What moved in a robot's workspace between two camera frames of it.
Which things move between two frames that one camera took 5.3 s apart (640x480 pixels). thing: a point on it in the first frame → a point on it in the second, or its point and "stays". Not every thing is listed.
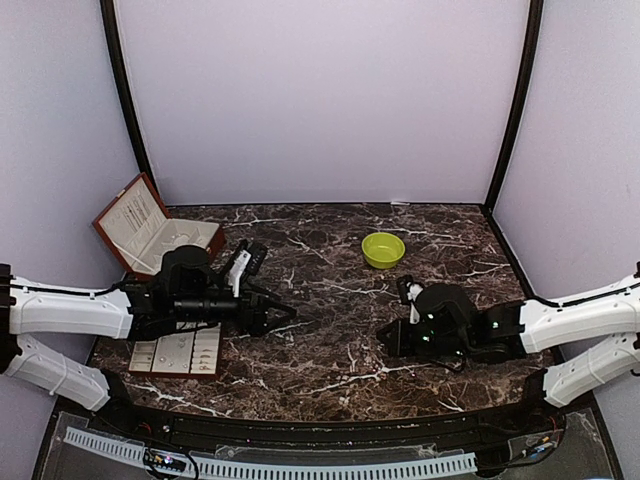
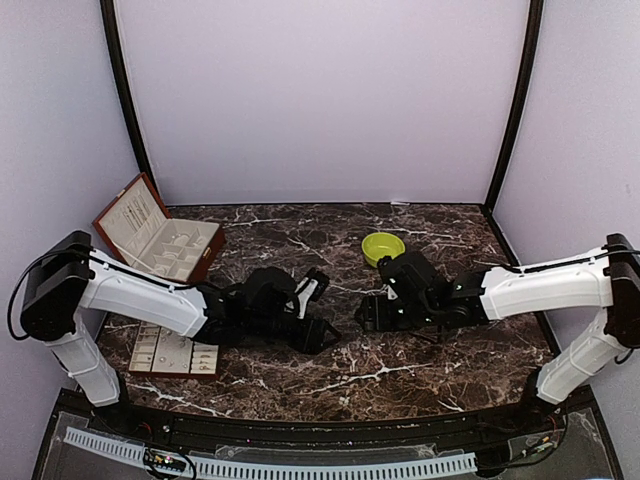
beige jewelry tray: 194,349 stays
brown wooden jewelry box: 139,228 stays
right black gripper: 394,346 → 376,318
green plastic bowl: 382,250 stays
